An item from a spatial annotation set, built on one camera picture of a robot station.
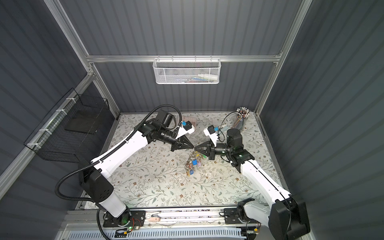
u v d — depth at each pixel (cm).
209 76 86
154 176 89
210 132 64
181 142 64
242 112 97
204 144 68
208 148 66
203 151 69
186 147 69
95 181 41
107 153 47
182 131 63
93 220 75
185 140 67
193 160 71
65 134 73
